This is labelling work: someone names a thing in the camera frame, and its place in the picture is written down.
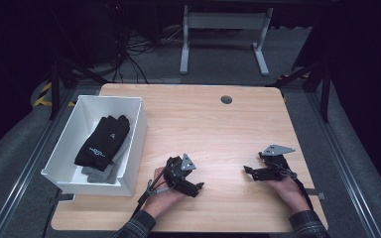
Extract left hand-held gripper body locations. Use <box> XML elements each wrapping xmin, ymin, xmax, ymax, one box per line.
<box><xmin>163</xmin><ymin>153</ymin><xmax>197</xmax><ymax>196</ymax></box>

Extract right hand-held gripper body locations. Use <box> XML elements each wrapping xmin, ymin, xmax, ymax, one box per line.
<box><xmin>256</xmin><ymin>144</ymin><xmax>297</xmax><ymax>182</ymax></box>

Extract grey mitten with label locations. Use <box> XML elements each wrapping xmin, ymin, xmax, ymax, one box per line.
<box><xmin>87</xmin><ymin>163</ymin><xmax>122</xmax><ymax>185</ymax></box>

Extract black glove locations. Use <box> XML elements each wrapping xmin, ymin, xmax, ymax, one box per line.
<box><xmin>73</xmin><ymin>114</ymin><xmax>131</xmax><ymax>173</ymax></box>

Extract white box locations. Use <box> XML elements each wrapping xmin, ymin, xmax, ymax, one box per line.
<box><xmin>40</xmin><ymin>94</ymin><xmax>148</xmax><ymax>197</ymax></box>

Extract person's left hand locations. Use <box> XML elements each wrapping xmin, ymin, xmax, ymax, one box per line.
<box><xmin>143</xmin><ymin>167</ymin><xmax>188</xmax><ymax>219</ymax></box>

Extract person's right hand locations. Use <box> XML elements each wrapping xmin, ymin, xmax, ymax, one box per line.
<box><xmin>266</xmin><ymin>177</ymin><xmax>312</xmax><ymax>214</ymax></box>

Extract black metal stand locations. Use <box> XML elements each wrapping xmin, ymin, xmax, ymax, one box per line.
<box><xmin>48</xmin><ymin>56</ymin><xmax>108</xmax><ymax>121</ymax></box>
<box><xmin>266</xmin><ymin>60</ymin><xmax>332</xmax><ymax>124</ymax></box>

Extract yellow black striped tape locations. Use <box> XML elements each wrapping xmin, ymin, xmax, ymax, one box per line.
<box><xmin>33</xmin><ymin>81</ymin><xmax>77</xmax><ymax>107</ymax></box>

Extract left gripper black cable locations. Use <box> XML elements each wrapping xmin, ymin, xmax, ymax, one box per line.
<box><xmin>132</xmin><ymin>158</ymin><xmax>174</xmax><ymax>217</ymax></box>

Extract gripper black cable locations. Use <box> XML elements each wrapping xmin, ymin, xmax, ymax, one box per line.
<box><xmin>277</xmin><ymin>162</ymin><xmax>316</xmax><ymax>212</ymax></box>
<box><xmin>132</xmin><ymin>158</ymin><xmax>174</xmax><ymax>217</ymax></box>

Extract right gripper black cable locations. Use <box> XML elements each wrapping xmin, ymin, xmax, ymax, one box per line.
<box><xmin>277</xmin><ymin>162</ymin><xmax>316</xmax><ymax>212</ymax></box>

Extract grey table edge bracket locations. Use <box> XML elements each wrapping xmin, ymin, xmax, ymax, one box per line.
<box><xmin>304</xmin><ymin>187</ymin><xmax>326</xmax><ymax>200</ymax></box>
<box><xmin>58</xmin><ymin>192</ymin><xmax>77</xmax><ymax>202</ymax></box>

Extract aluminium rail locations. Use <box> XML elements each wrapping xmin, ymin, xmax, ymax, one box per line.
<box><xmin>0</xmin><ymin>87</ymin><xmax>77</xmax><ymax>238</ymax></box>
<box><xmin>306</xmin><ymin>92</ymin><xmax>381</xmax><ymax>238</ymax></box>

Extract black floor cables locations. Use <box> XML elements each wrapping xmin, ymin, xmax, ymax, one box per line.
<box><xmin>112</xmin><ymin>26</ymin><xmax>187</xmax><ymax>83</ymax></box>

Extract white metal desk frame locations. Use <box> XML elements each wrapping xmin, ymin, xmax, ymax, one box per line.
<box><xmin>179</xmin><ymin>4</ymin><xmax>275</xmax><ymax>77</ymax></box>

